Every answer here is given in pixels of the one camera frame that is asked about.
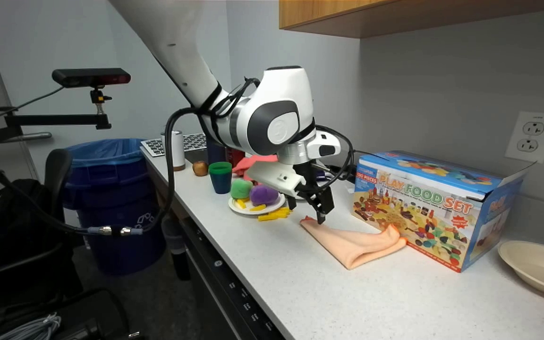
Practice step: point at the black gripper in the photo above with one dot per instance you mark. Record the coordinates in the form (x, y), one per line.
(311, 180)

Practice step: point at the peach towel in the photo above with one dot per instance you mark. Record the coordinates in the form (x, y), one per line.
(353, 246)

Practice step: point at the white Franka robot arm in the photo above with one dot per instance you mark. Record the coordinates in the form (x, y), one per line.
(245, 114)

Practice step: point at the yellow toy fry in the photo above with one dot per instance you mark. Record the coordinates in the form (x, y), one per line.
(274, 214)

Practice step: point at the purple plush ball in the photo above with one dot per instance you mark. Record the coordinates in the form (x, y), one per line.
(262, 195)

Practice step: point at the colourful play food box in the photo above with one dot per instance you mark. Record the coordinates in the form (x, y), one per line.
(423, 211)

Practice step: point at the dark red cup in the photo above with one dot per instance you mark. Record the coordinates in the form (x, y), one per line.
(234, 158)

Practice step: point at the green bowl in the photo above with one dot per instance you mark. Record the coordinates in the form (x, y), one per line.
(219, 180)

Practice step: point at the dark blue cup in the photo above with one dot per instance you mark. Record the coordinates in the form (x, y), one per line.
(215, 152)

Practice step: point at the small brown object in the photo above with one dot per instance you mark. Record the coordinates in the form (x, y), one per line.
(200, 169)

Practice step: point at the counter cabinet with drawers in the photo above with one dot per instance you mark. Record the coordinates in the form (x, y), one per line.
(221, 296)

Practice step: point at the white keyboard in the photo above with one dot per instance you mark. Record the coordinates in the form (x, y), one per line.
(192, 144)

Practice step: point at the white cylinder container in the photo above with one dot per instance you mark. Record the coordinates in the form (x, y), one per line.
(173, 150)

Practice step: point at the blue recycling bin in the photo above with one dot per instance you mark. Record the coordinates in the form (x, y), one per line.
(117, 209)

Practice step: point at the beige plate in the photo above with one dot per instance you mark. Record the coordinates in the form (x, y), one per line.
(538, 267)

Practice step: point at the black chair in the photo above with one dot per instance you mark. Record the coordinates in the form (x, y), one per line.
(13, 252)

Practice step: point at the white flat wrist bracket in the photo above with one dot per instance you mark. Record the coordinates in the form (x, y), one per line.
(274, 180)

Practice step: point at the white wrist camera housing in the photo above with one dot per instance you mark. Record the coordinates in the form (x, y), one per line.
(323, 144)

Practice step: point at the wooden wall cabinet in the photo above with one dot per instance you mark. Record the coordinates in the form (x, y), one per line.
(410, 14)

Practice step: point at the white wall outlet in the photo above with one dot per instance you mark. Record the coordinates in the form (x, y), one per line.
(532, 137)

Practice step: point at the black stereo camera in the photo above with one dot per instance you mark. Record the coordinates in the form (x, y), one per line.
(88, 78)

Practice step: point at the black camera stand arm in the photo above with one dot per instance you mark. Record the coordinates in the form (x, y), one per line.
(37, 120)

